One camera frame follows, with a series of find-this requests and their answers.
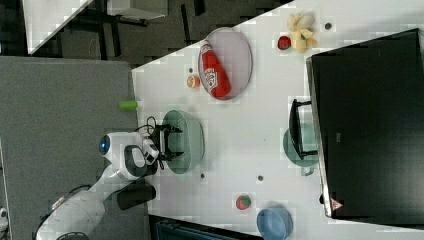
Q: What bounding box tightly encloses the black toaster oven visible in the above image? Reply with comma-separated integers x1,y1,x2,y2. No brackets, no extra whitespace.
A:
289,29,424,229

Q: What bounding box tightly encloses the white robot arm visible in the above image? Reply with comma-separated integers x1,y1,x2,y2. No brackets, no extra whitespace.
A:
32,124,184,240

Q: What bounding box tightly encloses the orange slice toy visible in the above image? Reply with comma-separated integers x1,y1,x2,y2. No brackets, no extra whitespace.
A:
186,75,200,88

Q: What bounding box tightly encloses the green avocado toy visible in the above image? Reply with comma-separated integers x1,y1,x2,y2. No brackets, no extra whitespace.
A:
118,101,138,111

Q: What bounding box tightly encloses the red ketchup bottle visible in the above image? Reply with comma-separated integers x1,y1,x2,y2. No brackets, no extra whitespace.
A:
200,41,231,98

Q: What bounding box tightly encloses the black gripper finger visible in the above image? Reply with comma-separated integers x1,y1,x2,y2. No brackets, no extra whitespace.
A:
159,152,182,161
163,124,183,133

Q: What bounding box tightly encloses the small red strawberry toy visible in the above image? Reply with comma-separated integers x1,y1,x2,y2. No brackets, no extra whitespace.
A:
277,36,291,50

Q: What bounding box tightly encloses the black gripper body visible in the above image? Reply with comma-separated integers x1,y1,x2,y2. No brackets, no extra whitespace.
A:
150,125,165,160

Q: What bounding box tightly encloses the light blue bowl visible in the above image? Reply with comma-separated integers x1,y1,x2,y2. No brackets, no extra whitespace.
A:
256,206,293,240

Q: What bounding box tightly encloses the peeled banana toy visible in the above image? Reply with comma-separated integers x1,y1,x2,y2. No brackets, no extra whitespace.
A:
287,13,317,53

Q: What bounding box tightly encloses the mint green mug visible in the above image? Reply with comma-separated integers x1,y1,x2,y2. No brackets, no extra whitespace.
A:
283,123,318,176

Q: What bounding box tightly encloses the mint green plastic strainer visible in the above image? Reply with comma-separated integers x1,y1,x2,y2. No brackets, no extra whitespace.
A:
162,110,205,175

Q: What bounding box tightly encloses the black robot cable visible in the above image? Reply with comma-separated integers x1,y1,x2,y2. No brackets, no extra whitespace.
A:
134,115,165,171

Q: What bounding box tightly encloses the large red strawberry toy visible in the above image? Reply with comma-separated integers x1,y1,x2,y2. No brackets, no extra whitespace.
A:
235,194,251,211

